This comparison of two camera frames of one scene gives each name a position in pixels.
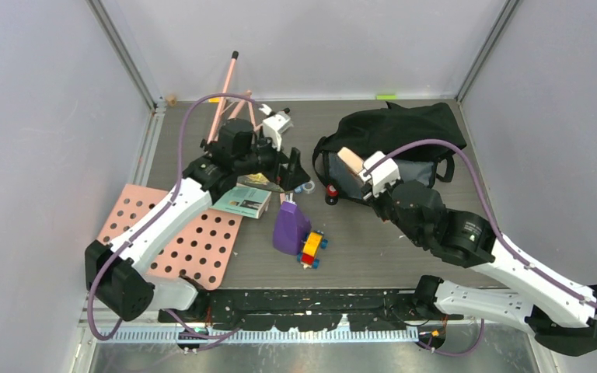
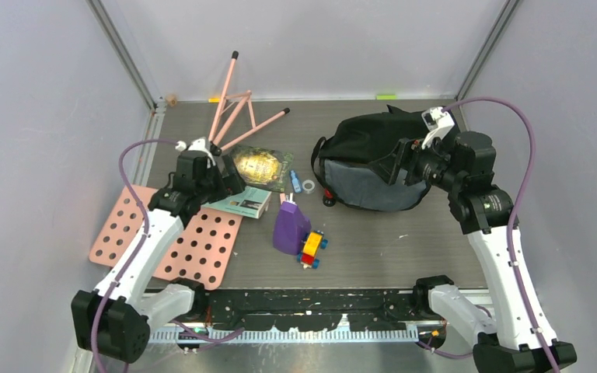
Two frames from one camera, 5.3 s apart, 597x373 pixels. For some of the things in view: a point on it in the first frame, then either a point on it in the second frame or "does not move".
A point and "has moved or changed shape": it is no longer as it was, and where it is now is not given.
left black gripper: [294, 174] to [234, 182]
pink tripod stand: [242, 106] does not move
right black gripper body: [385, 207] to [432, 167]
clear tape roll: [308, 186] does not move
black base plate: [288, 309] does not move
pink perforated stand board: [200, 248] does not move
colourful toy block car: [312, 243] does not move
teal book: [245, 201] does not move
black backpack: [371, 134] has moved or changed shape
